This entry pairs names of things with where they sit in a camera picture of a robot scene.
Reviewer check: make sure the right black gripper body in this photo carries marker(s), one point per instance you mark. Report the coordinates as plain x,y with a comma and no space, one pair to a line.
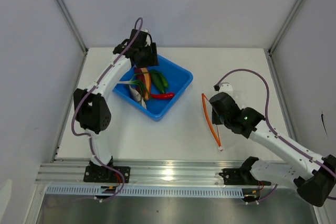
219,119

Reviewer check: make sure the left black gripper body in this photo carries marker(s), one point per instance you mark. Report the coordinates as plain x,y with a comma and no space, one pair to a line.
148,56

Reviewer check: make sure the orange purple sweet potato slice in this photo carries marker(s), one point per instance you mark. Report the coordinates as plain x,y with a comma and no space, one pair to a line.
142,75

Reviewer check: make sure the dark green cucumber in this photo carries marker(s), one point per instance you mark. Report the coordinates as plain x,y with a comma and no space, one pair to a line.
157,81

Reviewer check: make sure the clear zip top bag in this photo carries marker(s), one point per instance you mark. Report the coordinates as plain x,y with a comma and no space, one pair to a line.
212,127

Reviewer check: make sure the green spring onion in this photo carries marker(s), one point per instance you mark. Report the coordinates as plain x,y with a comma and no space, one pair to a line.
130,82

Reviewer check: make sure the grey toy fish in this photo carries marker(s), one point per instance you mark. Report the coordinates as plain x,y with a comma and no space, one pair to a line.
137,97

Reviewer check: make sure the blue plastic bin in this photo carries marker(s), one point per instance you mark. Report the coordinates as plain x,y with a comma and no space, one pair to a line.
178,78

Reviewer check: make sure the red chili pepper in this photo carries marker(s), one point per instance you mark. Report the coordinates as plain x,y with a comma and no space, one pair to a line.
164,96

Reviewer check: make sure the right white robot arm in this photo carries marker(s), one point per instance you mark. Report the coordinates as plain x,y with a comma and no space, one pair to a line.
310,174

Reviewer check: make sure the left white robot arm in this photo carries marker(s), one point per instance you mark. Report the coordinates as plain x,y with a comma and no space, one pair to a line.
92,114

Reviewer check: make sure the light green pepper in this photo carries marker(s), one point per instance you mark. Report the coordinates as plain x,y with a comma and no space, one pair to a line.
164,80

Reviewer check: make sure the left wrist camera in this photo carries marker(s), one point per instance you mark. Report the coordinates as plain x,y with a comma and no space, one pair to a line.
148,40

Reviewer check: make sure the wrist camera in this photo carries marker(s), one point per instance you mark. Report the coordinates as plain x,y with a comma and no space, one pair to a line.
148,40
226,88

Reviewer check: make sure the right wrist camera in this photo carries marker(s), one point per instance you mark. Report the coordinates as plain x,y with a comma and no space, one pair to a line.
226,88

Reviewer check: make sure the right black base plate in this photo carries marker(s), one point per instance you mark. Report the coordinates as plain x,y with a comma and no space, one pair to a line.
238,176

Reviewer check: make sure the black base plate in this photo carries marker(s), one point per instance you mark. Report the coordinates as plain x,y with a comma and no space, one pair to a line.
238,176
99,174

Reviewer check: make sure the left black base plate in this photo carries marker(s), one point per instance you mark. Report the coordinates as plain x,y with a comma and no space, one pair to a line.
99,174

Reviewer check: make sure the aluminium rail frame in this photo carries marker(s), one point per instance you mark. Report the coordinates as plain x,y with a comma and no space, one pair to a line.
172,173

